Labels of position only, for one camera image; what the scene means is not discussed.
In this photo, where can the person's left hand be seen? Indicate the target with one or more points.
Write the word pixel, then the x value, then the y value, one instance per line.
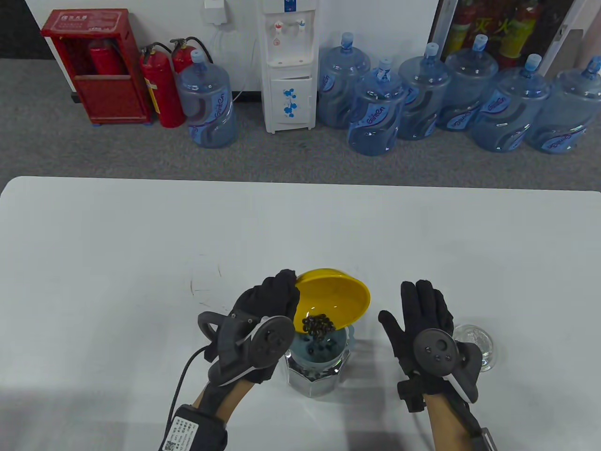
pixel 270 296

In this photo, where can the person's right hand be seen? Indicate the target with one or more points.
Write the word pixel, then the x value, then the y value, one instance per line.
pixel 422 314

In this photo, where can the pile of dark coffee beans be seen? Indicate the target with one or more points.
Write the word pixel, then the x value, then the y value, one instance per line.
pixel 317 324

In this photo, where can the yellow plastic bowl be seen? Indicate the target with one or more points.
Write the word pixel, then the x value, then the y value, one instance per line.
pixel 328 291

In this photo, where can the blue plastic funnel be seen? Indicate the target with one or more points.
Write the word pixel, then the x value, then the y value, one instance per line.
pixel 298 351

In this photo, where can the clear glass jar lid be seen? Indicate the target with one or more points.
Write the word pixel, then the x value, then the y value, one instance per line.
pixel 483 343

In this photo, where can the clear faceted glass jar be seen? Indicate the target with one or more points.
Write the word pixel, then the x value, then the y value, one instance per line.
pixel 319 383

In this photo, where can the person's left forearm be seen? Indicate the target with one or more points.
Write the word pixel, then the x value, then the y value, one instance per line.
pixel 225 399

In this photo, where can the person's right forearm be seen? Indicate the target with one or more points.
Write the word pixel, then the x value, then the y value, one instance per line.
pixel 446 423

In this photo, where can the black tracking controller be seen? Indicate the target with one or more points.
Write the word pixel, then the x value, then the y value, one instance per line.
pixel 434 350
pixel 272 340

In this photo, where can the black wrist-worn box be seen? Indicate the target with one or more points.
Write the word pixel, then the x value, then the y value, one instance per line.
pixel 486 441
pixel 197 430

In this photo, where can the blue plastic water jug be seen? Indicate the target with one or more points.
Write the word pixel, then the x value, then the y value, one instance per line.
pixel 206 108

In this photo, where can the row of blue water jugs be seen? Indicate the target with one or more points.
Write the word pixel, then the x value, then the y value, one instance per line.
pixel 375 112

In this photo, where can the white water dispenser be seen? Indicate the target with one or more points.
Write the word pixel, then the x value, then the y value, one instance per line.
pixel 286 70

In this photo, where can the red fire extinguisher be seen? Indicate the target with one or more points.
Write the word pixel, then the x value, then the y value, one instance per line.
pixel 181 61
pixel 105 58
pixel 164 94

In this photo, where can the red fire extinguisher cabinet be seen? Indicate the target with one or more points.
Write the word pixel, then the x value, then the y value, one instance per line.
pixel 112 98

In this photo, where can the white wall outlet box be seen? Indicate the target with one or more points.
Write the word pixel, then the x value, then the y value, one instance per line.
pixel 216 14

